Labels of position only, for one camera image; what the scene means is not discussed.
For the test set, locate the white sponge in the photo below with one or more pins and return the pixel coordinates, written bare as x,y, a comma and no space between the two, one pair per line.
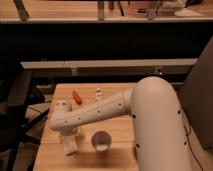
69,144

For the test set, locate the long wooden bench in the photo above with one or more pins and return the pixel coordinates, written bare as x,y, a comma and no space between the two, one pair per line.
110,67

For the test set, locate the white cup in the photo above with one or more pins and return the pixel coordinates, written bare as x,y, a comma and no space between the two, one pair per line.
101,141

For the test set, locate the grey chair back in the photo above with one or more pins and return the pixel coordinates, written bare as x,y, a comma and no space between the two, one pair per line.
196,96

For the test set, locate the small white bottle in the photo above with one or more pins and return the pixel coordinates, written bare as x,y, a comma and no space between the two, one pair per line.
98,94

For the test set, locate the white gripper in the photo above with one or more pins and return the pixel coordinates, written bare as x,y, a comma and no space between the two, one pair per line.
69,131

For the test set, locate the orange carrot toy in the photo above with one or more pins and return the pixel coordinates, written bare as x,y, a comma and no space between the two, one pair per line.
76,97

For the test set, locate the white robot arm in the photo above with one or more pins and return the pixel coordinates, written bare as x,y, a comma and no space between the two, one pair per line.
160,138

